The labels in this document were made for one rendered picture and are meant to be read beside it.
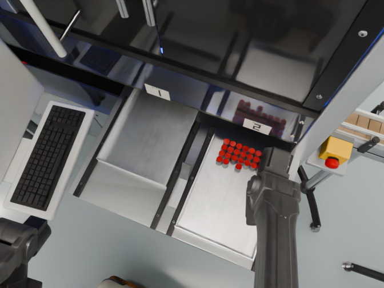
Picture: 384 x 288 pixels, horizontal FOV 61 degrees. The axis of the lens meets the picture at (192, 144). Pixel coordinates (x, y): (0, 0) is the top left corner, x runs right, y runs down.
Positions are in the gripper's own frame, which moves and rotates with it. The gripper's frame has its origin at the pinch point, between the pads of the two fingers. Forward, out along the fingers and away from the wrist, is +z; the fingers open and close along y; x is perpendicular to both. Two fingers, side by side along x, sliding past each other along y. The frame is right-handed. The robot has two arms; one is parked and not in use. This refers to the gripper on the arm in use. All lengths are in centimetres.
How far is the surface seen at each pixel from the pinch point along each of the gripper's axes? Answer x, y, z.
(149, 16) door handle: 24, 30, -35
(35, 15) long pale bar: 55, 38, -26
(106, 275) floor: 75, -28, 107
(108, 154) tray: 51, 18, 21
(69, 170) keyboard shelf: 67, 13, 27
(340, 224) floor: -56, 12, 118
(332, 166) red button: -22.5, 16.4, 14.1
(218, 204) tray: 11.3, 4.0, 23.8
